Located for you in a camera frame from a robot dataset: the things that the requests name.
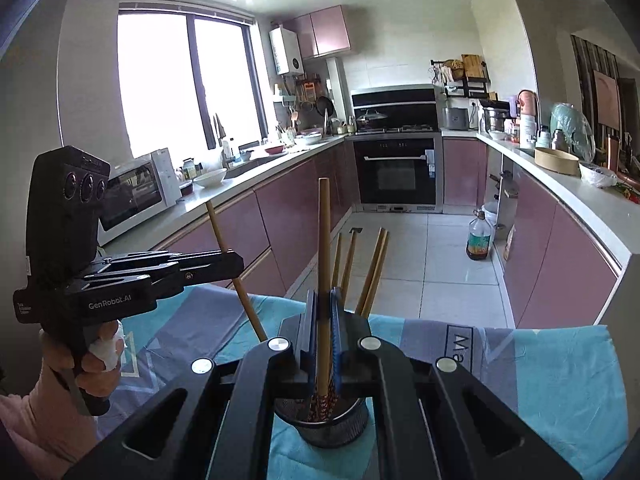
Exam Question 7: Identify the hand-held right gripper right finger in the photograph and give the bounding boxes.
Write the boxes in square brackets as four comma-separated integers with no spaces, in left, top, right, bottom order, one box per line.
[330,285,583,480]

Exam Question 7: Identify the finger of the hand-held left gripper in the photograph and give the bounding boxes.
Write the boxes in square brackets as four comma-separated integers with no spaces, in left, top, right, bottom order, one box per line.
[80,252,246,301]
[102,250,228,267]

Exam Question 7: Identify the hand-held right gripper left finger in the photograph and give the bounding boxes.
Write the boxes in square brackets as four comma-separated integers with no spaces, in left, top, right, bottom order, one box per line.
[62,287,321,480]

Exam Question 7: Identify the wooden chopstick with patterned end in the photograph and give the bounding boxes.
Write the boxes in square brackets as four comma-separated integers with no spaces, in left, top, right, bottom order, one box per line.
[316,176,335,423]
[205,201,269,345]

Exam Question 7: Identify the black mesh utensil holder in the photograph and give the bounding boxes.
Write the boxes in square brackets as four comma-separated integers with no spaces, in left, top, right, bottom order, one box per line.
[274,394,371,450]

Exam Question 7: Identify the bunch of wooden chopsticks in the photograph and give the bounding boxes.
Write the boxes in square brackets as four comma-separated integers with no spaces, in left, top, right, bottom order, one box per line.
[330,227,391,318]

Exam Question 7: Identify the person's left hand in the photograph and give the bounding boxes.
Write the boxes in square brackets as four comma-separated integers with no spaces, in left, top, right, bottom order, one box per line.
[39,320,125,391]

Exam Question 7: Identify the white countertop oven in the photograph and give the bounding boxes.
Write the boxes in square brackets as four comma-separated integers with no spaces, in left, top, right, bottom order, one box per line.
[97,148,183,233]

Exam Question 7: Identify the pink base cabinets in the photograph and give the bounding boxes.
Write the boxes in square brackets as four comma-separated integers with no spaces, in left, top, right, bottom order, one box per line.
[97,141,357,306]
[442,137,633,331]

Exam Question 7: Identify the white bowl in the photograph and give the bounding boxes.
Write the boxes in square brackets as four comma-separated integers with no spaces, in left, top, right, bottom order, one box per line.
[192,169,228,189]

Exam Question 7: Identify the large kitchen window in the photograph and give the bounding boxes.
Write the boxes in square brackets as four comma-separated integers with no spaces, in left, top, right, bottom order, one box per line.
[117,10,268,161]

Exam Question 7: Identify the plastic oil bottle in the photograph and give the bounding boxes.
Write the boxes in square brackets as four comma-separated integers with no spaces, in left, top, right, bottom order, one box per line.
[466,209,495,262]

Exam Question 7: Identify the black built-in oven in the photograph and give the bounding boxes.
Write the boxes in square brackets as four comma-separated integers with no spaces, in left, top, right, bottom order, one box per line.
[352,132,445,213]

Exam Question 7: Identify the pot with glass lid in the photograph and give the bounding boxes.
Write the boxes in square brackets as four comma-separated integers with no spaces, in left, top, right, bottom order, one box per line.
[356,109,390,128]

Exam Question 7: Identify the blue patterned tablecloth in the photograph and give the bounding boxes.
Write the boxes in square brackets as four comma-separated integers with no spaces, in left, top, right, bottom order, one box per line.
[92,287,631,480]

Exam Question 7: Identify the black range hood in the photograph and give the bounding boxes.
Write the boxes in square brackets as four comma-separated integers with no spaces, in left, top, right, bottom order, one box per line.
[350,84,441,133]

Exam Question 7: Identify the steel stockpot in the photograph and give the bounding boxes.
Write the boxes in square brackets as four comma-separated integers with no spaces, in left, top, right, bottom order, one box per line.
[481,105,511,133]

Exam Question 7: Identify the round wooden box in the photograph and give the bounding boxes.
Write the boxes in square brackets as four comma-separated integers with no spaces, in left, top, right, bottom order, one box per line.
[534,147,581,177]

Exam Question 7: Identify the pink kettle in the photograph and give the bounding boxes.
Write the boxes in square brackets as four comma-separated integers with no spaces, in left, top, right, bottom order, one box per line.
[516,89,540,116]

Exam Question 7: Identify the white plastic bag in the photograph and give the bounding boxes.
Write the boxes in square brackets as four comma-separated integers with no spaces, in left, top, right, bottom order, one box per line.
[579,162,618,188]

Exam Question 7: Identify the white wall water heater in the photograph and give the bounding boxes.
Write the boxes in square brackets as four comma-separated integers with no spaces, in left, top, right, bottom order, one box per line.
[269,26,305,77]

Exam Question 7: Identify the pink wall cabinet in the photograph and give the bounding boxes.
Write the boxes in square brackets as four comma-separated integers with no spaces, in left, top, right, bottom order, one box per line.
[282,5,357,61]

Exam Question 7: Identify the black wall rack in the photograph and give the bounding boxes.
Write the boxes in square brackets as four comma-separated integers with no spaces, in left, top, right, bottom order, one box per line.
[430,54,491,100]

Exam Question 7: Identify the brown wall picture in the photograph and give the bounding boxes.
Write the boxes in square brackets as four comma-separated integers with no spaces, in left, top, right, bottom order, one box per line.
[592,69,623,131]

